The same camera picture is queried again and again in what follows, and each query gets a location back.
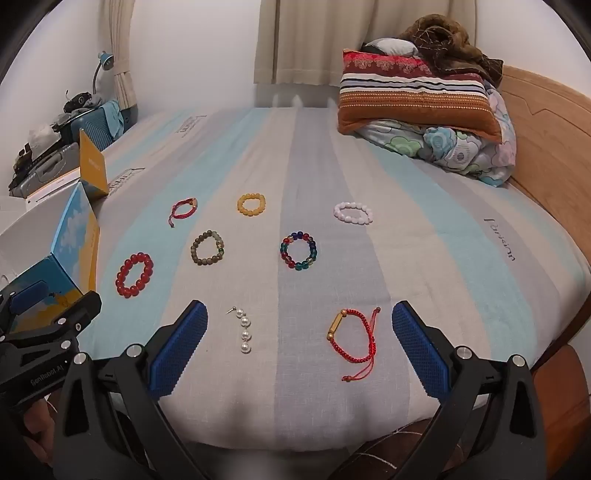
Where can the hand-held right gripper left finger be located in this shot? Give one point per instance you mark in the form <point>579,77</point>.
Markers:
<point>180,350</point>

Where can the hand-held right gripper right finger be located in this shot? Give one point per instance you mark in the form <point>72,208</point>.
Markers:
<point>418,346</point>

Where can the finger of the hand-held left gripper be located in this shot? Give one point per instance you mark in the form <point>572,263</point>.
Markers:
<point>76,307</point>
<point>27,295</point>

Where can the blue sky print box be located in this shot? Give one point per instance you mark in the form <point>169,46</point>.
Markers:
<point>76,230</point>

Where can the person's left hand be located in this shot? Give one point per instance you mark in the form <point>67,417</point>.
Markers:
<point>36,427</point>

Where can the white pearl strand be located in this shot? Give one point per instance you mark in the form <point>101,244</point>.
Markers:
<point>245,347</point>

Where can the white flat box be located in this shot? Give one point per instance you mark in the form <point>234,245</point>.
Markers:
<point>32,226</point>

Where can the grey plastic case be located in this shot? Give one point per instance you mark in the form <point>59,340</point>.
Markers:
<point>46,168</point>

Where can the yellow cardboard box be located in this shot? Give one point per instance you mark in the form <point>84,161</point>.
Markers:
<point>92,168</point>

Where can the white plastic bag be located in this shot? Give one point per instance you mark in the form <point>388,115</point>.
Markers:
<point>39,134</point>

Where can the blue suitcase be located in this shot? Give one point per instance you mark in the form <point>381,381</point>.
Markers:
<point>90,127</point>

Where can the light blue cloth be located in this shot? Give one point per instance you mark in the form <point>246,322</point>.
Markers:
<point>113,117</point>

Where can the floral quilt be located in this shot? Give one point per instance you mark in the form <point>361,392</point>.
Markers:
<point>443,147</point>

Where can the black headphones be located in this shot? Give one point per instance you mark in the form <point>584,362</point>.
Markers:
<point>77,99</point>

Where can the striped bed sheet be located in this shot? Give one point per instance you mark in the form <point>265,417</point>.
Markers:
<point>323,161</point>

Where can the wooden headboard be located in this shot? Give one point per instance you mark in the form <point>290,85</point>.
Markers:
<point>545,138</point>

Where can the striped orange pillow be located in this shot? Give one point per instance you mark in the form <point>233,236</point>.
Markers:
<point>415,101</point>

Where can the blue desk lamp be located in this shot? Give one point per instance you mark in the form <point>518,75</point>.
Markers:
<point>107,59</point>

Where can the narrow beige curtain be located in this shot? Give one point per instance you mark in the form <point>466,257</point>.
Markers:
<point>122,46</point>

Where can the grey cushion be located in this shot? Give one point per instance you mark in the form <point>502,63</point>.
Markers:
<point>388,46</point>

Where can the brown blanket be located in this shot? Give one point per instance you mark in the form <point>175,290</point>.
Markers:
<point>452,46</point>

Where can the wide beige curtain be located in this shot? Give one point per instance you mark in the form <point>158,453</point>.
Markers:
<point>323,37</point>

